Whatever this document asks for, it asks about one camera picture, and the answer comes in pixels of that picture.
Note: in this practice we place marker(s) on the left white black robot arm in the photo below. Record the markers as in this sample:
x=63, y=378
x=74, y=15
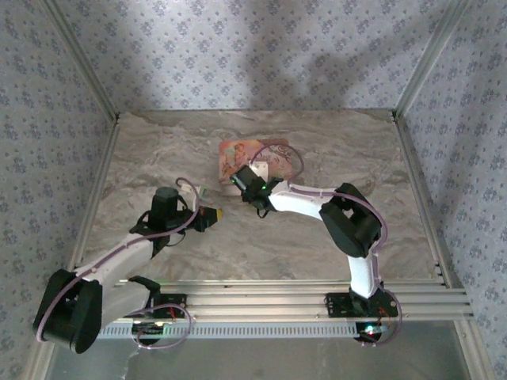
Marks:
x=126, y=257

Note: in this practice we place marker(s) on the aluminium table edge rail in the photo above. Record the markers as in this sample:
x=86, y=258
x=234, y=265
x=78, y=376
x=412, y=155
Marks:
x=101, y=186
x=416, y=186

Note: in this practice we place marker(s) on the thin aluminium rail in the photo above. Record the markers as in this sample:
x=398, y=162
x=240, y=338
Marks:
x=253, y=283

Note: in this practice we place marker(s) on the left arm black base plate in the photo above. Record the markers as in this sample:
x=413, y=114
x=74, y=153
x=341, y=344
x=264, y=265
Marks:
x=176, y=302

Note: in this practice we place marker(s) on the wide aluminium rail beam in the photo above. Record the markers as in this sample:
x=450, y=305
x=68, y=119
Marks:
x=253, y=305

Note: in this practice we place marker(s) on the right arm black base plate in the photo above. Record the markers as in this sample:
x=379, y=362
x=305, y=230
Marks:
x=336, y=305

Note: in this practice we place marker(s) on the aluminium corner post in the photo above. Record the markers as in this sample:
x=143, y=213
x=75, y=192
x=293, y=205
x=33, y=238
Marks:
x=85, y=63
x=431, y=55

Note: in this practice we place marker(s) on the aluminium frame leg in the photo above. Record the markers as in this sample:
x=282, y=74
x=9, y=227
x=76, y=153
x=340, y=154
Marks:
x=39, y=364
x=471, y=352

